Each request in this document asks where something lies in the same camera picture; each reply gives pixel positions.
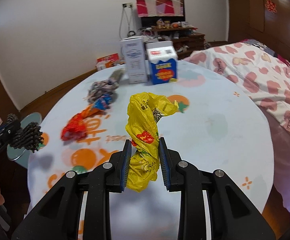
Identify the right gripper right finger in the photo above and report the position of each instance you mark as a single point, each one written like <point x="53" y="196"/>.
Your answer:
<point x="232" y="214"/>

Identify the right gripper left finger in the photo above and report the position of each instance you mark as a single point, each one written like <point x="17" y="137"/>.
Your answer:
<point x="57" y="214"/>

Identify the black foam net sleeve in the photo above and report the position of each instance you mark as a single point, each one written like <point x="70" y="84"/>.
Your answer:
<point x="30" y="137"/>

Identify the red plastic bag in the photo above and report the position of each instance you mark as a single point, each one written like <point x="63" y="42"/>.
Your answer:
<point x="75" y="128"/>

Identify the blue grey wrapper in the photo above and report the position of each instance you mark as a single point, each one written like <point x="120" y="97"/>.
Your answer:
<point x="102" y="94"/>

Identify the yellow plastic bag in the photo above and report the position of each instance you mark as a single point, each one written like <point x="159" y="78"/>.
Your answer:
<point x="144" y="112"/>

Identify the teal cartoon trash bin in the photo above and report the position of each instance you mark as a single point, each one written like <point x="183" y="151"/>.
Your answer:
<point x="21" y="155"/>

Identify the purple bed sheet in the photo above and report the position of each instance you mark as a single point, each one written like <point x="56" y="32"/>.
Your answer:
<point x="281" y="146"/>

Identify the white orange-print tablecloth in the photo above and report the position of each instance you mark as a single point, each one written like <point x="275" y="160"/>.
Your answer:
<point x="217" y="127"/>

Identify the red white paper bag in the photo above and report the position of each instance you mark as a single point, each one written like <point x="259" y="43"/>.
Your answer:
<point x="107" y="61"/>

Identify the green seaweed snack packet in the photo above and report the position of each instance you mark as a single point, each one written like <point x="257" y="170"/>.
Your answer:
<point x="117" y="75"/>

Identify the pink heart pattern quilt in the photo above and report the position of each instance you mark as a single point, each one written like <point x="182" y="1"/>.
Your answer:
<point x="261" y="76"/>

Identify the white tall milk carton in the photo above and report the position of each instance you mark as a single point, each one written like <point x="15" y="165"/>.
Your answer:
<point x="134" y="57"/>

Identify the blue white milk carton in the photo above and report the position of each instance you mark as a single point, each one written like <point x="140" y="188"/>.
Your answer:
<point x="162" y="59"/>

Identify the wooden tv cabinet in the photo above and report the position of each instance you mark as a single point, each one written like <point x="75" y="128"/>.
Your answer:
<point x="185" y="40"/>

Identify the television with patchwork cover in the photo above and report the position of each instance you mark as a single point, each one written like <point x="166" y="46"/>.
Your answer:
<point x="150" y="11"/>

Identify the brown wooden wardrobe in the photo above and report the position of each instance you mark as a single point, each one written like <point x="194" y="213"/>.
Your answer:
<point x="249" y="19"/>

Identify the red double happiness decal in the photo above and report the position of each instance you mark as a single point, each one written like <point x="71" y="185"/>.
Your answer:
<point x="270" y="6"/>

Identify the white wall power socket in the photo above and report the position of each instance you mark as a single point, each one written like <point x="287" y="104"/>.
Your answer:
<point x="127" y="5"/>

